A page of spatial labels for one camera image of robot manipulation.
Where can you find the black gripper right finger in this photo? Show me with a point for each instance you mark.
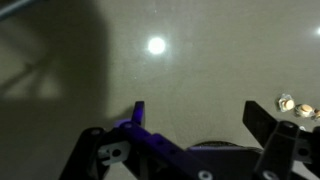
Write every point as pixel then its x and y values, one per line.
pixel 283 143

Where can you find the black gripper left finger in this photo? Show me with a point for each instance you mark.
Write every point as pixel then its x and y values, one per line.
pixel 133 140

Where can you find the wrapped hamburger toy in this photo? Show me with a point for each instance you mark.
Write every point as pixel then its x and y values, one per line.
pixel 286 103
pixel 317 115
pixel 304 110

